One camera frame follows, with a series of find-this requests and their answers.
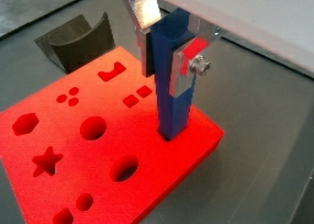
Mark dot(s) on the red shape-sorting board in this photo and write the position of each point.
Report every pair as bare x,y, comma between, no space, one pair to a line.
86,158

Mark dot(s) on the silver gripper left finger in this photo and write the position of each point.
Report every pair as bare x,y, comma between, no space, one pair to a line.
145,15

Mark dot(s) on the black curved fixture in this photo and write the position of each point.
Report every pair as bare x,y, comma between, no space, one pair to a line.
75,43

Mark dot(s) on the blue rectangular bar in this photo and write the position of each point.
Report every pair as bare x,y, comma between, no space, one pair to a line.
170,37

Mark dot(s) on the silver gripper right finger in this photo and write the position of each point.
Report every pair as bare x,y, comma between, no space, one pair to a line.
189,62

